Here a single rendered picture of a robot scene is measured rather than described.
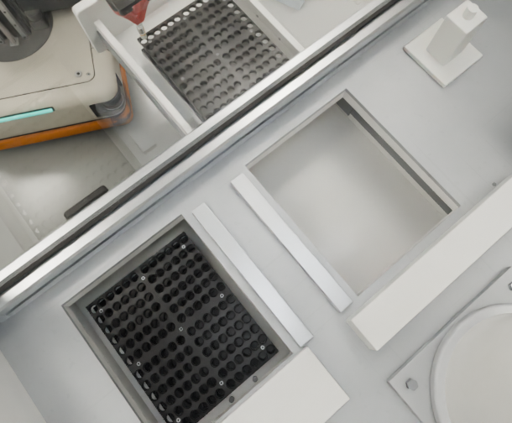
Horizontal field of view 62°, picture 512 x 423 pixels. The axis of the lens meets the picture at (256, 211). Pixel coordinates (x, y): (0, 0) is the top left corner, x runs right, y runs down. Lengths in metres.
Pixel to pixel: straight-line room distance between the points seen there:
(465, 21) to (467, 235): 0.29
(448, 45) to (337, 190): 0.27
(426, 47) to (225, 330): 0.53
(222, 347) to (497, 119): 0.53
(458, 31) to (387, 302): 0.38
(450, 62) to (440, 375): 0.46
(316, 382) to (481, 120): 0.45
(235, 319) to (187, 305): 0.07
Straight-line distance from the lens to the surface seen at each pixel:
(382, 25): 0.71
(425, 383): 0.61
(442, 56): 0.74
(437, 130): 0.70
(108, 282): 0.73
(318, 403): 0.58
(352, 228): 0.73
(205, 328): 0.63
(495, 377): 0.50
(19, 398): 0.63
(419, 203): 0.78
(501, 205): 0.66
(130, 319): 0.65
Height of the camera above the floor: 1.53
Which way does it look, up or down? 75 degrees down
